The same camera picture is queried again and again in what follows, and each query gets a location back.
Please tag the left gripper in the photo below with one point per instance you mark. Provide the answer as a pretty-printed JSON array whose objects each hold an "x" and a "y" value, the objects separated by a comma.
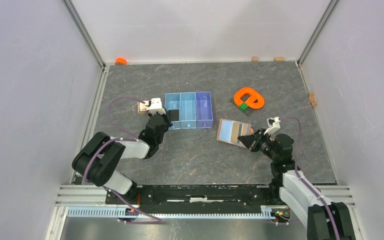
[{"x": 165, "y": 116}]

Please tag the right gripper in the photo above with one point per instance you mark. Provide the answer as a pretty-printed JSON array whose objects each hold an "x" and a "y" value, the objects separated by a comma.
[{"x": 252, "y": 141}]

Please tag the black credit card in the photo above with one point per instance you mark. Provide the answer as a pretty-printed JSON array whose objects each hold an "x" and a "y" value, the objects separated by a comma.
[{"x": 174, "y": 115}]

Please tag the brown leather card holder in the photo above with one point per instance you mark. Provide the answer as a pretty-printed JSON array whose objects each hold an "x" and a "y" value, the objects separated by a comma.
[{"x": 229, "y": 131}]

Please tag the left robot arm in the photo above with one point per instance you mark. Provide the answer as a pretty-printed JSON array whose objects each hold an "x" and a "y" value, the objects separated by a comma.
[{"x": 98, "y": 159}]

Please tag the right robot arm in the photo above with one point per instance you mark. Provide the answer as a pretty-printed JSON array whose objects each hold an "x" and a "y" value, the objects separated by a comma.
[{"x": 323, "y": 218}]

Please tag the pink wooden puzzle block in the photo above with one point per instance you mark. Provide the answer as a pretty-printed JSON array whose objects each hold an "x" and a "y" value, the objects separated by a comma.
[{"x": 142, "y": 106}]

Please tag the green toy brick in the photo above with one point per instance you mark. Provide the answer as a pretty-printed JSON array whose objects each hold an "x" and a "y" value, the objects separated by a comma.
[{"x": 243, "y": 106}]

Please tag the blue purple drawer organizer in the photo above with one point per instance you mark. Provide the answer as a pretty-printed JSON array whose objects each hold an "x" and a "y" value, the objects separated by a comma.
[{"x": 195, "y": 109}]

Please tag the wooden arch block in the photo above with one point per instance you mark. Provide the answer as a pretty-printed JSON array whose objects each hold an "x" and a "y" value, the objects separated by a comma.
[{"x": 312, "y": 100}]

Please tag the wooden block left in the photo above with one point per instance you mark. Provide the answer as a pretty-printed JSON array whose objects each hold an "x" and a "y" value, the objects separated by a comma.
[{"x": 254, "y": 59}]

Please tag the wooden block right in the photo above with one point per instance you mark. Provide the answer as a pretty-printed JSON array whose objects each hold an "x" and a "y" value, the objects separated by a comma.
[{"x": 279, "y": 59}]

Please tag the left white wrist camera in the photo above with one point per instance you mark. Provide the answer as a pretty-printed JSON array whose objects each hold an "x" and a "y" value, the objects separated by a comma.
[{"x": 154, "y": 106}]

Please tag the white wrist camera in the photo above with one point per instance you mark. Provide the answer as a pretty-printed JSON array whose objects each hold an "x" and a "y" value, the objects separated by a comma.
[
  {"x": 273, "y": 125},
  {"x": 154, "y": 106}
]

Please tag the dark transparent base plate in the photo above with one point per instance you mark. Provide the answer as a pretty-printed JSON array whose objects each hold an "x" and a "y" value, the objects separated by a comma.
[{"x": 247, "y": 112}]

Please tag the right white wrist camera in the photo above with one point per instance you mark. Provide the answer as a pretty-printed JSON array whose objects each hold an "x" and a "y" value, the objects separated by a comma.
[{"x": 273, "y": 125}]

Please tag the orange plastic ring toy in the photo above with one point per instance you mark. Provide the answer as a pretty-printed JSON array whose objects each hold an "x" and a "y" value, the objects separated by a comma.
[{"x": 250, "y": 96}]

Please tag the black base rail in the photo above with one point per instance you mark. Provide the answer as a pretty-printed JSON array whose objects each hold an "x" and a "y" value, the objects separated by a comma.
[{"x": 202, "y": 199}]

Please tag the white cable duct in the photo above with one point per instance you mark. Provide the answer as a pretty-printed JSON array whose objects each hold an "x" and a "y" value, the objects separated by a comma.
[{"x": 122, "y": 212}]

